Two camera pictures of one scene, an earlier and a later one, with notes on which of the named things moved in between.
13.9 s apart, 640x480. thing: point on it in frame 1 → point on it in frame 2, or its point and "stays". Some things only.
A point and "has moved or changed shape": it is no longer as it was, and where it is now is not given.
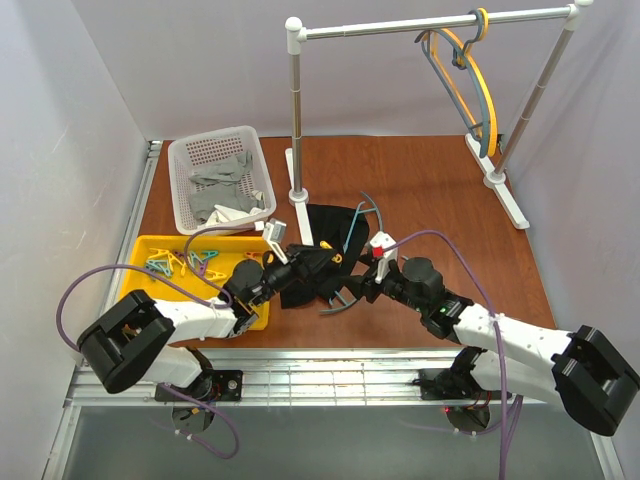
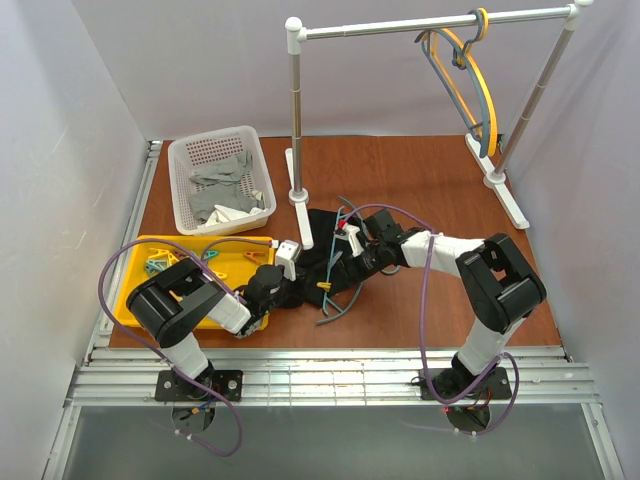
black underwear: [345, 230] stays
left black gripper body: [298, 263] → [298, 288]
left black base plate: [210, 385] stays
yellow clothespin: [211, 275] stays
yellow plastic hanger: [467, 45] stays
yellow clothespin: [324, 245] → [324, 285]
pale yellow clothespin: [161, 252] stays
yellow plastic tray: [186, 267] stays
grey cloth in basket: [218, 186] stays
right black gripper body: [373, 286] → [353, 261]
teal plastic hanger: [360, 210] has moved or changed shape
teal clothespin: [162, 265] stays
